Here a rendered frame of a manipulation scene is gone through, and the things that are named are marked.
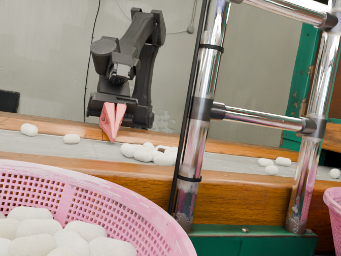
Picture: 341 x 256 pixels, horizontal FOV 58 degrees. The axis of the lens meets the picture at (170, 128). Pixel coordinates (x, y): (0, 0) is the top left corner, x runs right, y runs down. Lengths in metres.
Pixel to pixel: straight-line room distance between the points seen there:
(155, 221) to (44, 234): 0.07
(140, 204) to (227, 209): 0.17
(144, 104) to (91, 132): 0.36
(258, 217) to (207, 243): 0.09
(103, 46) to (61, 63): 1.91
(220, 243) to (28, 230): 0.19
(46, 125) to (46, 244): 0.47
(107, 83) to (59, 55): 1.92
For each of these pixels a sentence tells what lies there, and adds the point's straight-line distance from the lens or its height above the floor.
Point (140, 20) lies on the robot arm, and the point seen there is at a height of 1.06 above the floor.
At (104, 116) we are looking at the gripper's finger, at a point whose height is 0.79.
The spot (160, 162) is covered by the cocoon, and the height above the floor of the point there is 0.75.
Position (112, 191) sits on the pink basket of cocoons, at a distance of 0.25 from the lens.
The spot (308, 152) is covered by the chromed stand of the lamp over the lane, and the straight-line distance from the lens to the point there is 0.39.
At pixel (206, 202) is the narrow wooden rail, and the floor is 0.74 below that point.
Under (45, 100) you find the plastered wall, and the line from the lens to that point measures 2.58.
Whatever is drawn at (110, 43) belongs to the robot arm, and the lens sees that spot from 0.70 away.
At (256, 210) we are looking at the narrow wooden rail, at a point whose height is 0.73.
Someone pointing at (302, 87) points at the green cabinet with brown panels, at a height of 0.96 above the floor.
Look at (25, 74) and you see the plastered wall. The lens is 2.58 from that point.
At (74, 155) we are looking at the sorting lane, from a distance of 0.49.
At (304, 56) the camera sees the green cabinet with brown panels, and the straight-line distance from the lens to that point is 1.05.
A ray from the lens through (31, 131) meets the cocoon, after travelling 0.61.
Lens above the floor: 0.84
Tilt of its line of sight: 4 degrees down
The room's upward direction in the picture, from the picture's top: 9 degrees clockwise
